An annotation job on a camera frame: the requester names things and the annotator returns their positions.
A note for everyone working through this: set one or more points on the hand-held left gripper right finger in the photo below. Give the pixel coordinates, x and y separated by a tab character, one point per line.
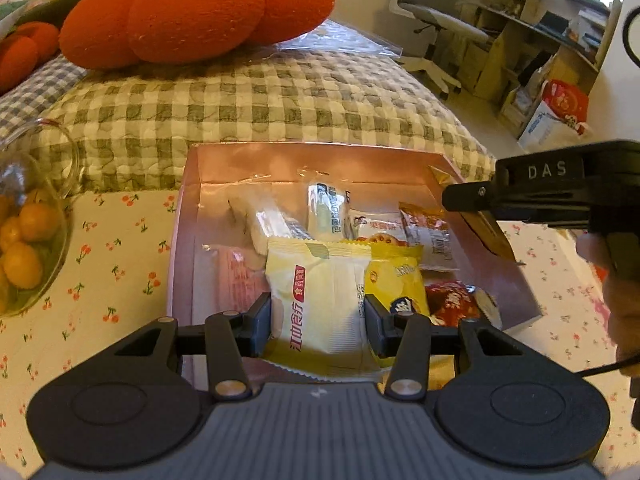
372	325

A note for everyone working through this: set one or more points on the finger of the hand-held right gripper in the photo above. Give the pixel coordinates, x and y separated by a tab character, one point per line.
467	196

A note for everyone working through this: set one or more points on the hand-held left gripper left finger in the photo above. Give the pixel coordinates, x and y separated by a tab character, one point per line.
262	322

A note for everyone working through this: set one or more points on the orange white snack packet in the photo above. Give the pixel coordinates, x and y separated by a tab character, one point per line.
427	232

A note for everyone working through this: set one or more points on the pale yellow snack packet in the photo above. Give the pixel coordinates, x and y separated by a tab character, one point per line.
315	305

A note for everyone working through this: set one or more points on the pink box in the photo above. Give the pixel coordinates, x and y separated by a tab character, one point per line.
350	170

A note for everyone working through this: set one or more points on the person's right hand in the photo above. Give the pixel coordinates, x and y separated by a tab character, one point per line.
622	320

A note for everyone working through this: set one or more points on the gold snack packet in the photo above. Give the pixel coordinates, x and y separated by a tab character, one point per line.
487	232

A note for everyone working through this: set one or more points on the yellow snack packet blue logo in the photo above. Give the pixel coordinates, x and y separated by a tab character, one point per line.
395	280

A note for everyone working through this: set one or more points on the red white bag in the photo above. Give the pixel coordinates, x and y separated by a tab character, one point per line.
565	102

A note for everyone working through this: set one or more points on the white snack packet red print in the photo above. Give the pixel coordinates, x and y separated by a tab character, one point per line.
375	225

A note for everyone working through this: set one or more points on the clear wrapped white snack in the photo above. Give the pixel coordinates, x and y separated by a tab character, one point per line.
265	220

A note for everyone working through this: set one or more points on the white blue snack packet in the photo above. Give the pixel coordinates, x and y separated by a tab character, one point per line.
325	210

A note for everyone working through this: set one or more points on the brown cardboard box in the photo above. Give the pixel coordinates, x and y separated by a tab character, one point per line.
482	70

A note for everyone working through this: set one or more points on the cherry print bedsheet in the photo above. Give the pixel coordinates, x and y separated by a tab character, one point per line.
125	260

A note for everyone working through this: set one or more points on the wooden desk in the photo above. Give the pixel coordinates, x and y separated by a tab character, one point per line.
550	35

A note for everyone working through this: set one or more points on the white office chair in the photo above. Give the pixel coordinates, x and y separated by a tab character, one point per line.
435	15

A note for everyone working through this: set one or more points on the green checkered quilt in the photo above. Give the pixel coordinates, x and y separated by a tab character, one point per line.
250	100

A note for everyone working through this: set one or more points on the pile of kumquats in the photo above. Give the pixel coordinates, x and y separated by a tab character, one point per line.
22	265

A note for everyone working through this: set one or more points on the glass bowl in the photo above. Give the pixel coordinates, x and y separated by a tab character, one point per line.
65	170

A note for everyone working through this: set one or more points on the red plush cushion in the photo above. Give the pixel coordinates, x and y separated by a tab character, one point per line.
190	15

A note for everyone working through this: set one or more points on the orange plush toy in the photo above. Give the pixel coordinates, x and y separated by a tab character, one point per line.
25	55

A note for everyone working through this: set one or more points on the green patterned cloth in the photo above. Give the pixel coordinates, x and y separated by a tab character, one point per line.
45	10

